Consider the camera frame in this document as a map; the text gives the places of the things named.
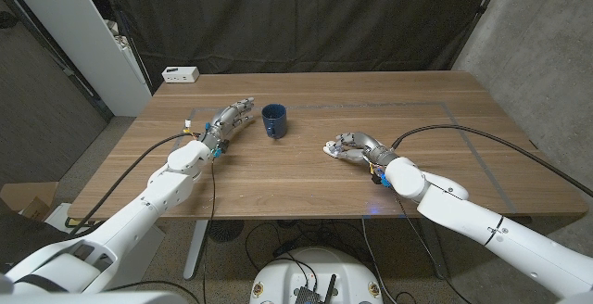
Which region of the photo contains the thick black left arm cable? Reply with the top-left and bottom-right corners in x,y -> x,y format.
67,132 -> 200,238

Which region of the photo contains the white shelf cabinet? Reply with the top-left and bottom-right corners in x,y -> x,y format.
0,0 -> 154,118

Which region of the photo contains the grey table leg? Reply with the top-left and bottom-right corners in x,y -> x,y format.
183,219 -> 209,281
419,217 -> 449,281

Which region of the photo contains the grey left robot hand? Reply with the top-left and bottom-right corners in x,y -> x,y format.
199,96 -> 256,157

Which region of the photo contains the round black floor fan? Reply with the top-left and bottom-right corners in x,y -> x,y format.
207,219 -> 246,244

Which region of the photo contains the small white floor box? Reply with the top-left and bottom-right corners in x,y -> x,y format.
44,201 -> 80,229

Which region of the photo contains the white power strip box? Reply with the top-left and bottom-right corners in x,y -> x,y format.
161,66 -> 201,84

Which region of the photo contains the white robot base with antenna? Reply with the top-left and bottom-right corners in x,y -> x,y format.
249,247 -> 384,304

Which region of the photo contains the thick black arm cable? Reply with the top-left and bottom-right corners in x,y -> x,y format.
67,132 -> 200,238
391,122 -> 593,198

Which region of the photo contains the black backdrop stand pole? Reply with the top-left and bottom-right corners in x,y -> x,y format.
444,0 -> 509,71
97,0 -> 155,95

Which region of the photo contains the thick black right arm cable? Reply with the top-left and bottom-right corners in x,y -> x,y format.
391,122 -> 593,198

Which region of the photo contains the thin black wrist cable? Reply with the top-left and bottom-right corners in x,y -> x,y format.
201,156 -> 217,304
393,196 -> 472,304

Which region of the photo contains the dark blue ceramic mug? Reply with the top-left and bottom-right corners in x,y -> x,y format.
260,103 -> 288,140

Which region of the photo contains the black curtain backdrop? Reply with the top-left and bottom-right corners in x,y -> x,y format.
104,0 -> 499,95

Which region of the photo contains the grey floor cable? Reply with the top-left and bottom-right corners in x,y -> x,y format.
360,217 -> 388,304

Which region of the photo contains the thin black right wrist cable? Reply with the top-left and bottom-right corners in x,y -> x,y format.
393,196 -> 472,304

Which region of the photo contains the thin black left wrist cable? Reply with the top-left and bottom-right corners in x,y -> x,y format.
201,156 -> 217,304

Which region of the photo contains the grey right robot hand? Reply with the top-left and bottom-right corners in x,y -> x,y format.
331,131 -> 398,169

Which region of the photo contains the white robot torso edge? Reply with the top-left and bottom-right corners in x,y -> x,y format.
0,291 -> 189,304

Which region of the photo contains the brown cardboard box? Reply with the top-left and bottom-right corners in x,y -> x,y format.
0,181 -> 59,224

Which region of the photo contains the black floor cable bundle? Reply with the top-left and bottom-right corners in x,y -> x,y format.
244,219 -> 367,277

